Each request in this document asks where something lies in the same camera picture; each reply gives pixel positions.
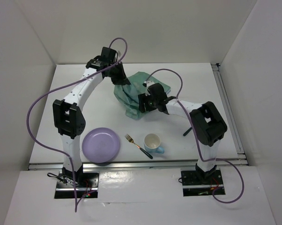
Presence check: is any green patterned cloth napkin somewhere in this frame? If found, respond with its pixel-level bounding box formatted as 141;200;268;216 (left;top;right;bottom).
113;72;157;120

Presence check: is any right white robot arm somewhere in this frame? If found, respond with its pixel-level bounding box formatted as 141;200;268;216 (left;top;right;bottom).
138;81;228;184

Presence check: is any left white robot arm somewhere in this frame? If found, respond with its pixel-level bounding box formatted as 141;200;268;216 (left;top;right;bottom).
52;47;131;187

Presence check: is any blue mug white inside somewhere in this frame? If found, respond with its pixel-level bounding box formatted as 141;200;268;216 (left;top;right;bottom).
144;134;164;154

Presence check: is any purple plate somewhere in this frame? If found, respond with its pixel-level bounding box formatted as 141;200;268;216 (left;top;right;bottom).
82;127;120;164

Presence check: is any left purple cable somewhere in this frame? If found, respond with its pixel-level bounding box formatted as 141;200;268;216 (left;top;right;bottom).
26;37;129;213

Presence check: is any gold fork black handle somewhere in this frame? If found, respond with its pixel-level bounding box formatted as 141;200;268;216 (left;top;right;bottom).
125;134;153;159

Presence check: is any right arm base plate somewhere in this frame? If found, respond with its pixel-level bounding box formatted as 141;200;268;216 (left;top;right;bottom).
180;170;223;186

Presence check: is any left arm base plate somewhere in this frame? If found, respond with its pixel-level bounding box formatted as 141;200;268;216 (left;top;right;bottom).
56;172;99;192

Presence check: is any aluminium right side rail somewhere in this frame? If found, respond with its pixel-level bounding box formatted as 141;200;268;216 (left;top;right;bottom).
210;63;249;166

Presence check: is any aluminium rail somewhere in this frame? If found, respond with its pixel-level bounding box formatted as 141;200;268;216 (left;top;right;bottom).
210;63;249;166
28;159;249;171

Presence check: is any aluminium front rail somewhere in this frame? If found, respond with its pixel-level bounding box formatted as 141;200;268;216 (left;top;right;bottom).
28;159;249;171

